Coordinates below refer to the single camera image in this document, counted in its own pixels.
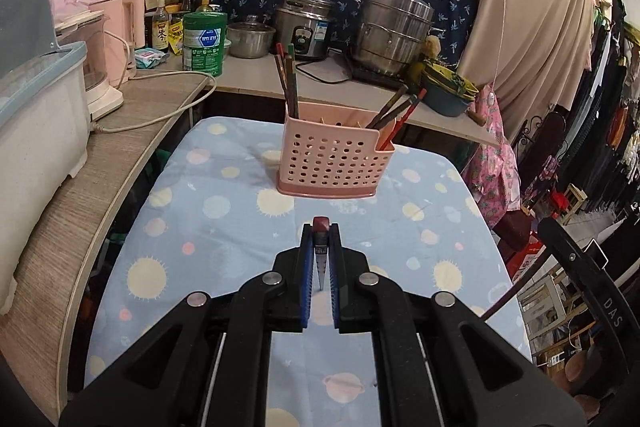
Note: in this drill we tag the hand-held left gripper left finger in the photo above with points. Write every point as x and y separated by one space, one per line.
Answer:
305 277

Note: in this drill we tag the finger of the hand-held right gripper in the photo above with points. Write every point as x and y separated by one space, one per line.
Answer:
565 247

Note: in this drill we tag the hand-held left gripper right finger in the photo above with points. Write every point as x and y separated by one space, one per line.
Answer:
334 277

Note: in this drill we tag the long maroon chopstick silver band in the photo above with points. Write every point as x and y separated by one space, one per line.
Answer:
320 224

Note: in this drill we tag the pink perforated utensil holder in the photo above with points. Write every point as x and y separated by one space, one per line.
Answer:
330 157

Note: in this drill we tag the red chopstick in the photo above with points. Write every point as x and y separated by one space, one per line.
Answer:
407 114

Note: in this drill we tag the maroon chopstick grey band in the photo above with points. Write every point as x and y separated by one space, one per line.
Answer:
286 77

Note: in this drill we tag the blue dotted tablecloth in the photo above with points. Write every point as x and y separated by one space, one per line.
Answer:
225 217

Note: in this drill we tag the pink floral cloth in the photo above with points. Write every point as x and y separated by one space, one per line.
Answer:
492 157

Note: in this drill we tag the hanging clothes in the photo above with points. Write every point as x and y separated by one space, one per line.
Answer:
615 82

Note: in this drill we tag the black induction cooker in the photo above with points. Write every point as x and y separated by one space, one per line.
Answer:
375 77

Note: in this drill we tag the beige hanging cloth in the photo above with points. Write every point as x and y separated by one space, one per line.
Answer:
530 17

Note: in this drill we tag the wood grain counter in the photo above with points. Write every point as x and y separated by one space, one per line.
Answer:
75 217

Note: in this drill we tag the small steel pot with lid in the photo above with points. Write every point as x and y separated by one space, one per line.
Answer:
250 39

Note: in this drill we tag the green tin can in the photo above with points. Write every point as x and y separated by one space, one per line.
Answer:
205 47

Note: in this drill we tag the large steel steamer pot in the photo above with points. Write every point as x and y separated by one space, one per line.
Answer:
392 32

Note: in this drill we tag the steel rice cooker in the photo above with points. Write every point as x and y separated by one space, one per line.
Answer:
305 24

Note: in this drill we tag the wet wipes packet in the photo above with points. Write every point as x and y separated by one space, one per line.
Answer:
150 58

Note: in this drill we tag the yellow packet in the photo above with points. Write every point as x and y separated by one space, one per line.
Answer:
176 37

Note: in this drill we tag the soy sauce bottle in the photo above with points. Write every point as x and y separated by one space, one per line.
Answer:
160 32

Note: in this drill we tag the yellow pump bottle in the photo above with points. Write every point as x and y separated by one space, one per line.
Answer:
207 4

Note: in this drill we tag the white plastic tub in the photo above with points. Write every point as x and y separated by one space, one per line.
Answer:
40 132

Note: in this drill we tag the pink kettle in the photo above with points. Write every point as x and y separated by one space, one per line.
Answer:
120 32

